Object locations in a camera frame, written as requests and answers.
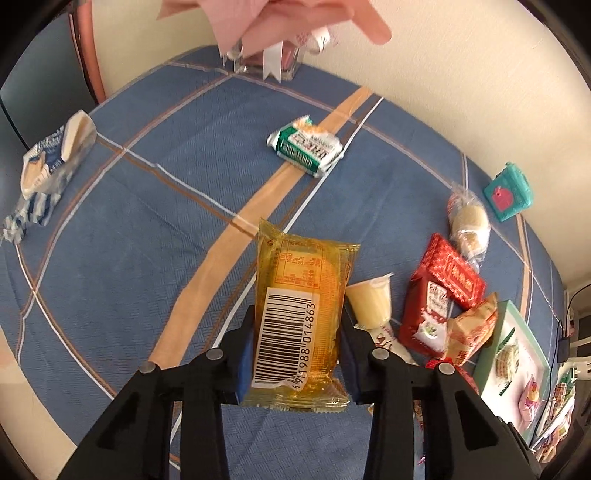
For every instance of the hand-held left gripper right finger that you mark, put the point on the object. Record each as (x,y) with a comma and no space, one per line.
(351,369)

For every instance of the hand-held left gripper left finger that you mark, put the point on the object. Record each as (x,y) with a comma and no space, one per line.
(244,369)

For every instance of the white packet with red print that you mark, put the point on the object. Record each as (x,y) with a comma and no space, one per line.
(390,341)

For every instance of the yellow jelly cup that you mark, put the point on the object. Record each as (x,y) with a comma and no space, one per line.
(369,302)

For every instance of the yellow clear snack packet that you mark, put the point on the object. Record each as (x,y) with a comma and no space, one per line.
(300,286)

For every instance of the orange tan snack packet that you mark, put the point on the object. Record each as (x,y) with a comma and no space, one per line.
(471,330)

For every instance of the green-rimmed white cardboard box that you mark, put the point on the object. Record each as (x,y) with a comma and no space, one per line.
(505,318)

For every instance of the dark red milk biscuit packet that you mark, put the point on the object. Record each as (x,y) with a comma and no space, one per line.
(425,323)

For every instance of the shiny red packet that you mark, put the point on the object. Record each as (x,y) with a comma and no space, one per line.
(464,377)

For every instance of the red patterned flat packet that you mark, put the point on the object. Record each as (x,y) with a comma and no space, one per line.
(455,272)

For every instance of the green-edged clear cracker packet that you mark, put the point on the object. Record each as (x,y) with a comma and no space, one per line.
(508,357)

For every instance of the pink snack packet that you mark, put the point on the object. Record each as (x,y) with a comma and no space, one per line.
(530,397)

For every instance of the clear packet with white pastry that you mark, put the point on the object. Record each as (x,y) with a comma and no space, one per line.
(470,221)

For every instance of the black charger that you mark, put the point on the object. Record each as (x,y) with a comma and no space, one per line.
(564,348)

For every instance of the small green white biscuit packet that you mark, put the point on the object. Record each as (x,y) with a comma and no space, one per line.
(304,147)

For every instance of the white plastic rack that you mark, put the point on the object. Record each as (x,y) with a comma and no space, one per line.
(581,364)

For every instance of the teal toy box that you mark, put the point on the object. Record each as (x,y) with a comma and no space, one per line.
(508,194)

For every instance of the blue white striped snack packet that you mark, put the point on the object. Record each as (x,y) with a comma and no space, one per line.
(51,166)

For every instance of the clear pink bouquet box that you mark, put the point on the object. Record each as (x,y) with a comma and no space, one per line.
(291,57)

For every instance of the pink paper flower bouquet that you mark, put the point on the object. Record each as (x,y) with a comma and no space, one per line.
(286,18)

